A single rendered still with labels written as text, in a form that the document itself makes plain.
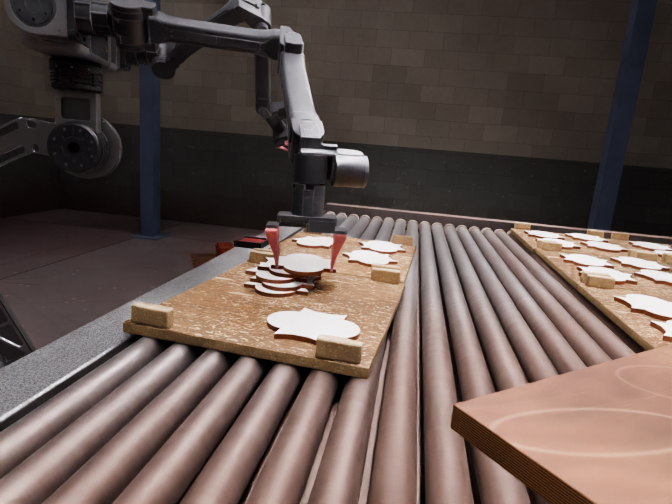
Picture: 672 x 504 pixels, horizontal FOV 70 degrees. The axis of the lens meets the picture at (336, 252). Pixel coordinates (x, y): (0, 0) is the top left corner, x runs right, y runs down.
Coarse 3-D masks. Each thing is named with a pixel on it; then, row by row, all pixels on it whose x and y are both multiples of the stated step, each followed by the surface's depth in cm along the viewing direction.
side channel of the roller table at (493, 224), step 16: (336, 208) 206; (352, 208) 205; (368, 208) 204; (384, 208) 207; (432, 224) 201; (464, 224) 198; (480, 224) 197; (496, 224) 196; (512, 224) 195; (544, 224) 198; (640, 240) 188; (656, 240) 188
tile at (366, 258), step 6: (354, 252) 118; (360, 252) 119; (366, 252) 120; (372, 252) 120; (354, 258) 112; (360, 258) 113; (366, 258) 113; (372, 258) 114; (378, 258) 114; (384, 258) 115; (360, 264) 110; (366, 264) 109; (396, 264) 113
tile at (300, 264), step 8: (280, 256) 94; (288, 256) 94; (296, 256) 95; (304, 256) 95; (312, 256) 96; (272, 264) 87; (280, 264) 88; (288, 264) 88; (296, 264) 89; (304, 264) 89; (312, 264) 90; (320, 264) 90; (328, 264) 90; (288, 272) 85; (296, 272) 84; (304, 272) 84; (312, 272) 85; (320, 272) 86; (328, 272) 88
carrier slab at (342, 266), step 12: (288, 240) 130; (348, 240) 137; (360, 240) 139; (372, 240) 140; (288, 252) 116; (300, 252) 117; (312, 252) 118; (324, 252) 120; (348, 252) 122; (408, 252) 128; (336, 264) 108; (348, 264) 109; (408, 264) 114; (360, 276) 101
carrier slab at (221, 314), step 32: (192, 288) 83; (224, 288) 85; (320, 288) 89; (352, 288) 91; (384, 288) 93; (128, 320) 67; (192, 320) 69; (224, 320) 70; (256, 320) 71; (352, 320) 74; (384, 320) 75; (256, 352) 62; (288, 352) 61
